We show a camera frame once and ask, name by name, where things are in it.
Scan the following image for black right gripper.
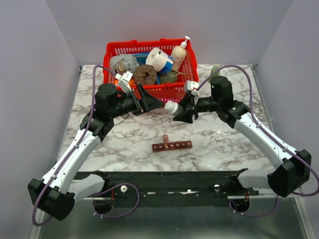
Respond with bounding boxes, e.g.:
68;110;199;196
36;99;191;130
172;93;221;124

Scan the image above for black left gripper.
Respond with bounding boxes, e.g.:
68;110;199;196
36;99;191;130
109;84;164;119

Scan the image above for white-capped pill bottle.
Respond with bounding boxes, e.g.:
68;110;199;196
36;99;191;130
164;101;183;116

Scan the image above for red weekly pill organizer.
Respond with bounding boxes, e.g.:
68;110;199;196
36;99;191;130
152;134;192;152

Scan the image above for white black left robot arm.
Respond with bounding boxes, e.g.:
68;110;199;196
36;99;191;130
27;83;164;226

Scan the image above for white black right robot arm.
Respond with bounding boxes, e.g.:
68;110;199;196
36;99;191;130
164;76;311;197

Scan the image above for red plastic shopping basket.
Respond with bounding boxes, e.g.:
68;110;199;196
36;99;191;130
103;36;199;102

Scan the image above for green round vegetable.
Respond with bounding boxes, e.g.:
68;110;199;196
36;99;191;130
159;71;178;84

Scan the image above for white toilet paper roll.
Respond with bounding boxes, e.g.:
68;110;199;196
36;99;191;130
146;47;168;72

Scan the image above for blue package in basket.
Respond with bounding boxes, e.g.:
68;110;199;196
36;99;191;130
134;52;149;65

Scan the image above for grey cartoon snack bag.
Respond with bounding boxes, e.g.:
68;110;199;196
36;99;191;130
110;54;140;75

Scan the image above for green cylindrical can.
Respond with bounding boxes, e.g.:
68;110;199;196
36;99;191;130
211;66;220;77

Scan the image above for cream pump lotion bottle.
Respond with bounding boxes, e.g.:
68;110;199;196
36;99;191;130
171;36;190;72

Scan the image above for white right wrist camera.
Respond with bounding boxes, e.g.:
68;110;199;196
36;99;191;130
184;81;199;96

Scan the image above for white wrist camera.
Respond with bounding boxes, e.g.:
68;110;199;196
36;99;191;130
184;81;199;96
115;71;133;93

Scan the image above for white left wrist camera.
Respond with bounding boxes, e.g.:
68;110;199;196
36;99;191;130
115;71;133;93

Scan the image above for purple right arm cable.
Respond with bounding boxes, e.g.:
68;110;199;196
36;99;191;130
196;64;319;217

